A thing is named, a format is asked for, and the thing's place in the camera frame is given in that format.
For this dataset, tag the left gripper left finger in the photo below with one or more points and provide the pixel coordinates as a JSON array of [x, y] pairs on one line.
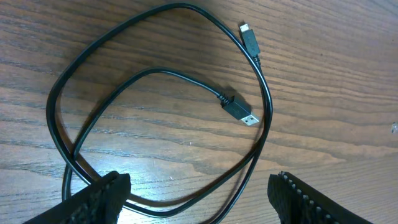
[[99, 203]]

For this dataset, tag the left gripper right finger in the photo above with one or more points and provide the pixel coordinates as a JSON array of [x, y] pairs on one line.
[[297, 202]]

